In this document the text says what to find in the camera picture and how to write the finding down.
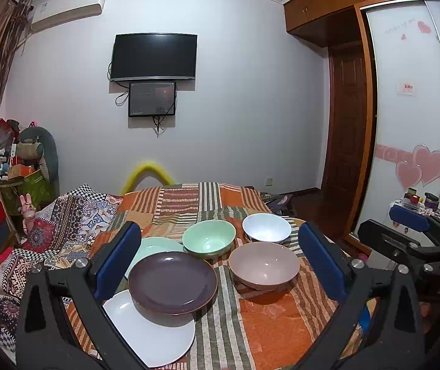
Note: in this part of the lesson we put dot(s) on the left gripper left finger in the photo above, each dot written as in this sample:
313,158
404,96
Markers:
45,336

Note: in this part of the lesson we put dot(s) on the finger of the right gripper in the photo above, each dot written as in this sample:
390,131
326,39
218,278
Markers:
395,246
420,221

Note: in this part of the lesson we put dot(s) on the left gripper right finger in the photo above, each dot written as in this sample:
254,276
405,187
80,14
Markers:
377,324

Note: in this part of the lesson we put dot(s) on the white plate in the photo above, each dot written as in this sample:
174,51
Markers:
158,340

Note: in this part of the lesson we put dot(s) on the white spotted bowl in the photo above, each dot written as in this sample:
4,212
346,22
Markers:
266,227

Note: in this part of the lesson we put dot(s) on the dark purple plate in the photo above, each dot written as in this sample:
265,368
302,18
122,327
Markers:
172,283

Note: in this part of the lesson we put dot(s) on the pink bowl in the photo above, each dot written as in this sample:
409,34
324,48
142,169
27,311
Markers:
263,266

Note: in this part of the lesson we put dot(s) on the mint green plate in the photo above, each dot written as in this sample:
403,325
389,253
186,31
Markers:
153,245

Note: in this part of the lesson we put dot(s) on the mint green bowl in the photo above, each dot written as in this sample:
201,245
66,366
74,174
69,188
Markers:
209,239

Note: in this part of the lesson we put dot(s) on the blue patterned patchwork quilt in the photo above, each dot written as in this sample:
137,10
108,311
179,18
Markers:
50,238

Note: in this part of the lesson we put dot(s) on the brown wooden door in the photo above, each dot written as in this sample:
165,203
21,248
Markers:
347,125

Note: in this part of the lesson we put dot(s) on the pink bunny figurine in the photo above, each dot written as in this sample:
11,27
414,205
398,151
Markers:
28,211

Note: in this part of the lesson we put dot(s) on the striped patchwork blanket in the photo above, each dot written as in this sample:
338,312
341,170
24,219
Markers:
241,328

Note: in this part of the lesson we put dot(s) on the green box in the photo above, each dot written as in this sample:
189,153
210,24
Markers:
40,190

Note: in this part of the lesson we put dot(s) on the grey plush pillow toy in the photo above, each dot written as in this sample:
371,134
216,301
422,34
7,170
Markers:
36,146

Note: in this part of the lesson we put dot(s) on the white air conditioner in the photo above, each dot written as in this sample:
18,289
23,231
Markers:
55,12

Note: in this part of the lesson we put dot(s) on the wall power socket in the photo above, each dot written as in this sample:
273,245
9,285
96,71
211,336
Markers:
269,181

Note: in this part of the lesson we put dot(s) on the small black wall monitor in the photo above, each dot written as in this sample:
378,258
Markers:
152,99

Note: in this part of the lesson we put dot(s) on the black wall television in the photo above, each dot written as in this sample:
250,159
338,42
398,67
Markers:
153,56

